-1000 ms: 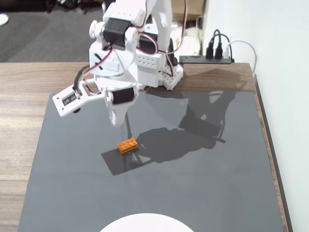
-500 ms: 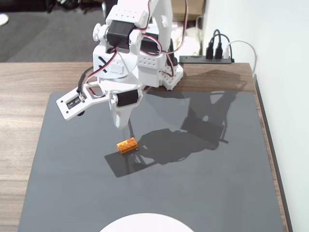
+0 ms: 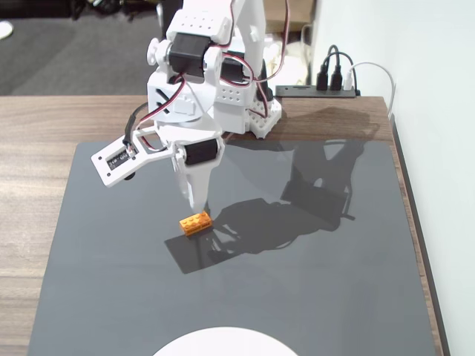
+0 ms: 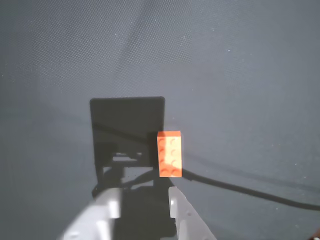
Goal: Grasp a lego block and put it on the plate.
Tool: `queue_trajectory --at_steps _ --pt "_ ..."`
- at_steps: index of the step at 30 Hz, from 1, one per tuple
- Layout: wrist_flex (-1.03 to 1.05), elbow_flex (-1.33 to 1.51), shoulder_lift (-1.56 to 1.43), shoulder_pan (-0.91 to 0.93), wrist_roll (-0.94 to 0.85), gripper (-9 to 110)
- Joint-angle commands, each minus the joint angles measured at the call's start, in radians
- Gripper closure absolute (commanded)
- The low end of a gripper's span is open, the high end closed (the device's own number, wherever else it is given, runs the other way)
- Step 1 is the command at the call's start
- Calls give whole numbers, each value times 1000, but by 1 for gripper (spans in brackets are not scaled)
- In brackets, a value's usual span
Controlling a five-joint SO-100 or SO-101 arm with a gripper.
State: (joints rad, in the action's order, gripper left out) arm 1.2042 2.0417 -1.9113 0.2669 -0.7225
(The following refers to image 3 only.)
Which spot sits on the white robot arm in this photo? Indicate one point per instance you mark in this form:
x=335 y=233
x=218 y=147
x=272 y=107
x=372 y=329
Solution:
x=248 y=33

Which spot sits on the black usb hub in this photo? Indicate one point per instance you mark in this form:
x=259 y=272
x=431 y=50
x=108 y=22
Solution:
x=297 y=91

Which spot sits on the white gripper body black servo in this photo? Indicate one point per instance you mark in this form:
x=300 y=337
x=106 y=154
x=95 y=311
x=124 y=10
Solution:
x=200 y=153

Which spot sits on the dark grey table mat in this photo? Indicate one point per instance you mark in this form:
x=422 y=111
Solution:
x=111 y=278

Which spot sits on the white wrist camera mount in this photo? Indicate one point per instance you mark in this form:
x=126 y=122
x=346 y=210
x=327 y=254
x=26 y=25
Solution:
x=111 y=174

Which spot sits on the orange lego brick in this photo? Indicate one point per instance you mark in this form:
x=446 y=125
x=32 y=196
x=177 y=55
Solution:
x=194 y=224

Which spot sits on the cream plastic bag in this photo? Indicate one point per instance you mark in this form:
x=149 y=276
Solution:
x=297 y=59

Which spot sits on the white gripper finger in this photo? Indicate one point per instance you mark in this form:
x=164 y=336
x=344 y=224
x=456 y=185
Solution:
x=181 y=167
x=198 y=185

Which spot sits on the white round plate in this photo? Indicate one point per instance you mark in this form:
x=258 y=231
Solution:
x=222 y=345

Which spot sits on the brown cardboard box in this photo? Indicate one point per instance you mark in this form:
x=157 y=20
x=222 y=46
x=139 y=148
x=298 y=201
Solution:
x=297 y=15

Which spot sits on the dark brown cabinet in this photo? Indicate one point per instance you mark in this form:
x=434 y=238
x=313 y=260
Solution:
x=168 y=18

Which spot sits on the white round floor object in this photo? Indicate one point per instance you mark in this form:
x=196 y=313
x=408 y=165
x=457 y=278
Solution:
x=4 y=29

